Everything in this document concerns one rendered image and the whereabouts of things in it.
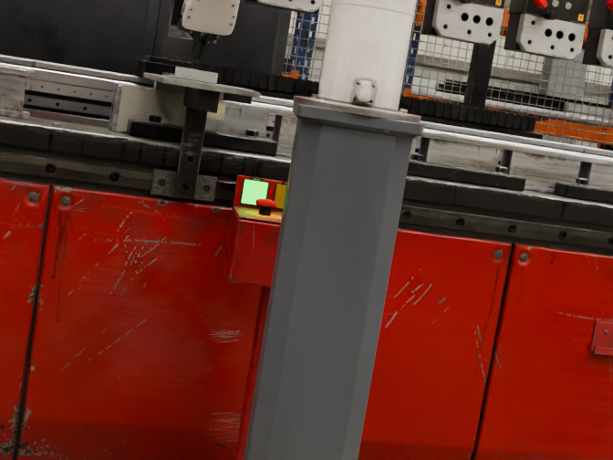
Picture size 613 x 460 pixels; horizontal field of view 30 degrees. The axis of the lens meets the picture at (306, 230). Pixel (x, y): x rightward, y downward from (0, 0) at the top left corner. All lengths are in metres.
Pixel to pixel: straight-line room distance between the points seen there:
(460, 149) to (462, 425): 0.60
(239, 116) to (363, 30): 0.77
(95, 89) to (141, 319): 0.58
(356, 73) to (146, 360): 0.88
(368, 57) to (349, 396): 0.49
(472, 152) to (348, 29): 0.94
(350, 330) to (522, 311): 0.91
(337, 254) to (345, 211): 0.06
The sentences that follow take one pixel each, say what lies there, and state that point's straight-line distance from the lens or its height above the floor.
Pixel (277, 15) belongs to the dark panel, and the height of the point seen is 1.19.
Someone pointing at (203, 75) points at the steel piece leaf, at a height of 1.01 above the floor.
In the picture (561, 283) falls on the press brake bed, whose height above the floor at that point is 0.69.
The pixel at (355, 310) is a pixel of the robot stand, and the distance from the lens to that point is 1.65.
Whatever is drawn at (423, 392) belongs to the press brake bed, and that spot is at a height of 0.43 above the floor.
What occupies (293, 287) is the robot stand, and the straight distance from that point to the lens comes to 1.64.
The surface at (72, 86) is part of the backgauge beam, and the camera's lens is 2.58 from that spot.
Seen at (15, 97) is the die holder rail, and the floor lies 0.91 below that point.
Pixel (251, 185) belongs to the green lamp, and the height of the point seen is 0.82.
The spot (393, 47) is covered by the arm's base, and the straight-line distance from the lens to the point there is 1.65.
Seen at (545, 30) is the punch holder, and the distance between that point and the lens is 2.59.
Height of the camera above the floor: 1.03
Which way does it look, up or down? 7 degrees down
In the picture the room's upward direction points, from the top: 9 degrees clockwise
